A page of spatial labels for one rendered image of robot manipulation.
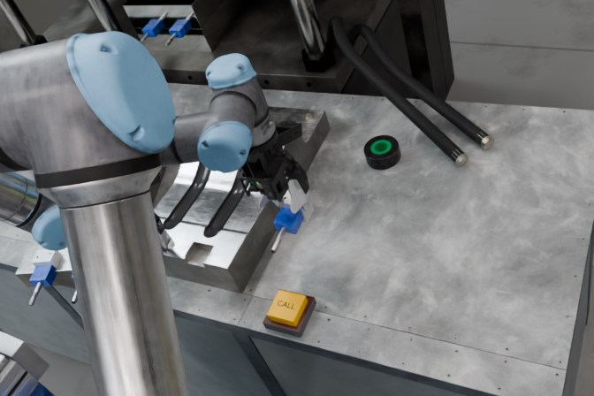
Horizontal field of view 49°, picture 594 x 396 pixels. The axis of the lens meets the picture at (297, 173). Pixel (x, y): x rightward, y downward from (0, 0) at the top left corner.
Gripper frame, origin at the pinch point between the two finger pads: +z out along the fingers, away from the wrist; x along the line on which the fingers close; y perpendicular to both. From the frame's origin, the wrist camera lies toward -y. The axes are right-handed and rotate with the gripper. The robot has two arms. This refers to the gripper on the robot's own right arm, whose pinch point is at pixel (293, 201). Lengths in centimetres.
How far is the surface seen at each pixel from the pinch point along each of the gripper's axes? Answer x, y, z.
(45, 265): -56, 22, 8
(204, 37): -64, -66, 10
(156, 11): -78, -66, 1
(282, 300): 1.2, 15.5, 11.3
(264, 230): -10.1, 0.4, 11.0
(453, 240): 28.3, -7.7, 15.0
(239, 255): -10.1, 9.8, 7.5
